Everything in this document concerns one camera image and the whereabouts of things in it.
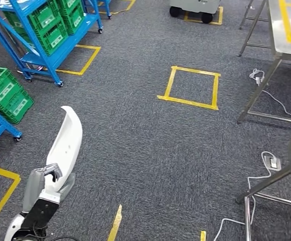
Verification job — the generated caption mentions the white cable with power adapter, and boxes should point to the white cable with power adapter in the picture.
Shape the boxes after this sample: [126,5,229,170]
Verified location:
[249,68,291,121]

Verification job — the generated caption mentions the white wheeled cart robot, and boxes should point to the white wheeled cart robot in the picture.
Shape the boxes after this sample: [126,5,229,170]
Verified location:
[169,0,222,24]

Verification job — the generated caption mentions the long white floor cable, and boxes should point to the long white floor cable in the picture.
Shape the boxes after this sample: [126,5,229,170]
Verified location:
[213,151,277,241]

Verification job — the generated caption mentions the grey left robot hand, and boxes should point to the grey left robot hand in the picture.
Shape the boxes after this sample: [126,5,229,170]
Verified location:
[23,163,76,213]

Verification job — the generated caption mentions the white curved plastic part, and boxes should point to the white curved plastic part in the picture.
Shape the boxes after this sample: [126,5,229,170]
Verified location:
[45,105,84,194]

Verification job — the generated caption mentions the chrome stanchion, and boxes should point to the chrome stanchion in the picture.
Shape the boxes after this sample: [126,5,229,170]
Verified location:
[16,65,45,76]

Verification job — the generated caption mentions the stainless steel table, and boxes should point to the stainless steel table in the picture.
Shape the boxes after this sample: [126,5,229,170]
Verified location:
[237,0,291,127]

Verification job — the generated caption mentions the grey floor socket box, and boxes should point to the grey floor socket box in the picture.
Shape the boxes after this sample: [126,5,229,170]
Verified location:
[264,155,282,172]

